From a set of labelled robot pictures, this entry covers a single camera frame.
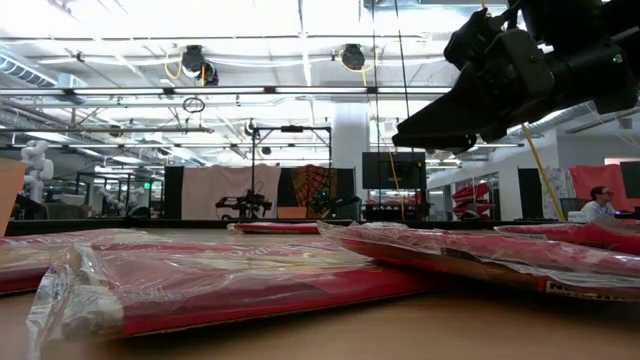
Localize white building column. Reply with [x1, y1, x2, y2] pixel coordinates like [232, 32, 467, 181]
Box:
[332, 102, 371, 221]

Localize black upright panel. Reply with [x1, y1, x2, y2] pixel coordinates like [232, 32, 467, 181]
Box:
[163, 165, 185, 220]

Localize red cloth backdrop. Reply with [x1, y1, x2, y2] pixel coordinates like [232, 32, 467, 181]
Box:
[569, 163, 640, 211]

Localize dark monitor screen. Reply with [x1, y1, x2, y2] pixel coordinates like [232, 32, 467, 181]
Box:
[619, 160, 640, 199]

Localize white cloth backdrop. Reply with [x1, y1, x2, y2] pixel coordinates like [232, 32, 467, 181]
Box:
[180, 164, 282, 220]

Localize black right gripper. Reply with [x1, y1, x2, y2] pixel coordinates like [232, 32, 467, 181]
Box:
[392, 7, 556, 155]

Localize person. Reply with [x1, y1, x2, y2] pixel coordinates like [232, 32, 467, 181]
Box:
[579, 185, 617, 222]

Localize yellow hanging cable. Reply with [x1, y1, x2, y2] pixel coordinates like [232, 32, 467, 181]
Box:
[521, 122, 566, 222]

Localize large black monitor screen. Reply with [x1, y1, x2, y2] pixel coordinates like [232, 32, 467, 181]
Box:
[361, 151, 428, 191]

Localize red striped wall panel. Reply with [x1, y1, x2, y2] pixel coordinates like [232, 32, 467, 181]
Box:
[452, 182, 492, 217]

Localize black ceiling cable reel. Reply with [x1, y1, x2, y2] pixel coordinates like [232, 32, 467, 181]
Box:
[341, 43, 367, 72]
[180, 44, 220, 87]

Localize black hanging wire loop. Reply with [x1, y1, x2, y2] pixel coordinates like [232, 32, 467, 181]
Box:
[181, 96, 207, 114]

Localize orange web pattern cloth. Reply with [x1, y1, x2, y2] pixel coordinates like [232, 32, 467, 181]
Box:
[292, 164, 339, 219]

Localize red Orville popcorn bag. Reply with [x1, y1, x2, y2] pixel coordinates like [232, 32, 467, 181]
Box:
[0, 228, 174, 295]
[227, 221, 321, 236]
[27, 239, 436, 354]
[317, 219, 640, 302]
[494, 216, 640, 256]

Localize orange wooden basket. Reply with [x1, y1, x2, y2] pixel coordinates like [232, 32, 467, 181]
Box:
[0, 157, 26, 237]

